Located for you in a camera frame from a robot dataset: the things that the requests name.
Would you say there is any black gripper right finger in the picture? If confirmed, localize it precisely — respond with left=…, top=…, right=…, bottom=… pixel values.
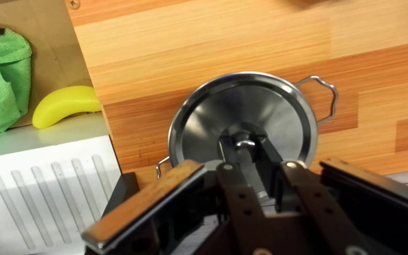
left=254, top=133, right=395, bottom=255

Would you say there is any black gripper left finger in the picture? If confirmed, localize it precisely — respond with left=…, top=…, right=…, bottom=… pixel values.
left=197, top=130, right=269, bottom=255

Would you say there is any wooden counter top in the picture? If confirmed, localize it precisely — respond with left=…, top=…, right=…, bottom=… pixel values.
left=64, top=0, right=408, bottom=178

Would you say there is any white toy sink unit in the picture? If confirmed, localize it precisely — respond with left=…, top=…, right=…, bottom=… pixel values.
left=0, top=8, right=123, bottom=255

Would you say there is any yellow toy banana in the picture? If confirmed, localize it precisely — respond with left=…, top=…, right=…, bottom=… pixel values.
left=30, top=83, right=105, bottom=131

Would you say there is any green cloth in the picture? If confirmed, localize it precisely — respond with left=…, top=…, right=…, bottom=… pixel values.
left=0, top=28, right=35, bottom=141

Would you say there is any silver pot with handles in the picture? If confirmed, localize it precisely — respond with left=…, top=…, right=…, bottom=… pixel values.
left=154, top=69, right=340, bottom=179

